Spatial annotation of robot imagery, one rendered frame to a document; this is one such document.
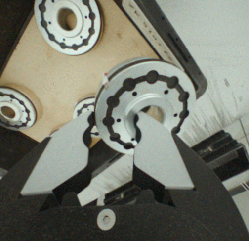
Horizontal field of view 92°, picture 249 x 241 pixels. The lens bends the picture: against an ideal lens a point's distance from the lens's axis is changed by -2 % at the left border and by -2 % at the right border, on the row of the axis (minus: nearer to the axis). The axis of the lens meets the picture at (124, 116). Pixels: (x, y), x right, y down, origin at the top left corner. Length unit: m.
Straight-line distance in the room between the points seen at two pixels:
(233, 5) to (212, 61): 0.14
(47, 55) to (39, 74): 0.05
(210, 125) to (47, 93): 0.58
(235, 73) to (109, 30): 0.44
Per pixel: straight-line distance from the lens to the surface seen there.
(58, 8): 0.26
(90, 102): 0.27
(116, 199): 1.29
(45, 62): 0.31
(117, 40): 0.27
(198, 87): 0.22
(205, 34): 0.48
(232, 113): 0.64
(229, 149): 1.02
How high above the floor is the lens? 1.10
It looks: 61 degrees down
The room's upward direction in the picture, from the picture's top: 174 degrees clockwise
